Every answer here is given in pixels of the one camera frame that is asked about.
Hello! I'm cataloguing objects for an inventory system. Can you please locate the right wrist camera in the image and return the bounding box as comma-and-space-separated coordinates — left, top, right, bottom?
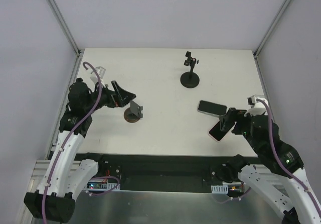
244, 95, 268, 117

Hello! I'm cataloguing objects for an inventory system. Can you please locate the black clamp phone stand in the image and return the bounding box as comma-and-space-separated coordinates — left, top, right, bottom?
180, 51, 200, 88

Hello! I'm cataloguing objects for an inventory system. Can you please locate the left aluminium frame post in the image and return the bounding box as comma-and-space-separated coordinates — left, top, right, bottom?
46, 0, 81, 56

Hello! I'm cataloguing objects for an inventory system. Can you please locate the right aluminium frame post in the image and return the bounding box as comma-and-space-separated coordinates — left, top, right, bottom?
253, 0, 292, 59

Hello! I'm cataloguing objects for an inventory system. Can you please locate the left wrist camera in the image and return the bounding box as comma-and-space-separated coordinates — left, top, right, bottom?
88, 66, 106, 84

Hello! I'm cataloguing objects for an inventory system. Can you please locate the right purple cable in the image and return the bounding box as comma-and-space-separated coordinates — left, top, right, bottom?
258, 98, 321, 219

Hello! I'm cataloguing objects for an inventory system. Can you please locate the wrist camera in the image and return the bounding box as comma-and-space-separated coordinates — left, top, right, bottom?
244, 95, 268, 117
88, 66, 106, 84

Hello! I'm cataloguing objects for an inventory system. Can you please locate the phone with clear case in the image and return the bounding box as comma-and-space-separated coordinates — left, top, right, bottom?
197, 100, 227, 116

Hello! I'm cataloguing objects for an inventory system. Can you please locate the brown base phone stand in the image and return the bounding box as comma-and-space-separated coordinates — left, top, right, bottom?
123, 101, 143, 123

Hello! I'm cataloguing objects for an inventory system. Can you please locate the phone with pink case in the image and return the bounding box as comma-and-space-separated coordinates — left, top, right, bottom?
209, 122, 233, 142

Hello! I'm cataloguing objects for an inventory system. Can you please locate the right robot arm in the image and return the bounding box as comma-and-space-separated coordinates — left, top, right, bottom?
214, 104, 320, 223

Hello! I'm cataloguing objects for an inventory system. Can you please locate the circuit board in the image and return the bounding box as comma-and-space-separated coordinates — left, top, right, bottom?
86, 181, 120, 192
211, 182, 245, 194

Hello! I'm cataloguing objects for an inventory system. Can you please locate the right circuit board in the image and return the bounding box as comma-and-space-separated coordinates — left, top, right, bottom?
211, 182, 245, 194

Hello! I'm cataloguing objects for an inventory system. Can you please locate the aluminium frame post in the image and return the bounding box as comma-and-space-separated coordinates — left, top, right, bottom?
253, 0, 292, 59
46, 0, 81, 56

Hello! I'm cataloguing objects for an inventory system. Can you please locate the left circuit board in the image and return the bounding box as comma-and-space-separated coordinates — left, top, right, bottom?
86, 181, 120, 192

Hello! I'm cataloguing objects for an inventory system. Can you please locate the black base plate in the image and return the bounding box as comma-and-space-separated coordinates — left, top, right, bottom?
75, 153, 230, 193

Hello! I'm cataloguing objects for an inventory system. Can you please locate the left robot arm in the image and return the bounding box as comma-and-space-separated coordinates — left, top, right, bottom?
24, 78, 136, 223

